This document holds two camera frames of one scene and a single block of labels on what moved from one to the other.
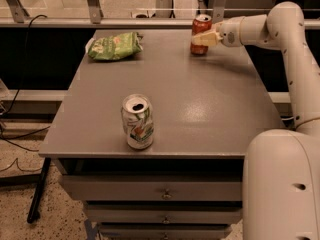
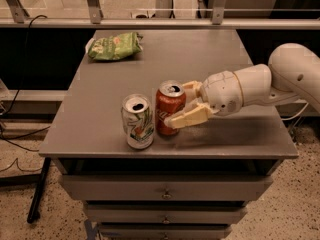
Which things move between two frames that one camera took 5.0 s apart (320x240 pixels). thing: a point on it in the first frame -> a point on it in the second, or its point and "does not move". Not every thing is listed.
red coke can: x=201 y=24 -> x=171 y=95
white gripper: x=230 y=33 -> x=221 y=91
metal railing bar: x=90 y=22 does not move
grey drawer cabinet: x=206 y=109 does not move
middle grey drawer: x=165 y=214 does not move
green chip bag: x=117 y=46 does not move
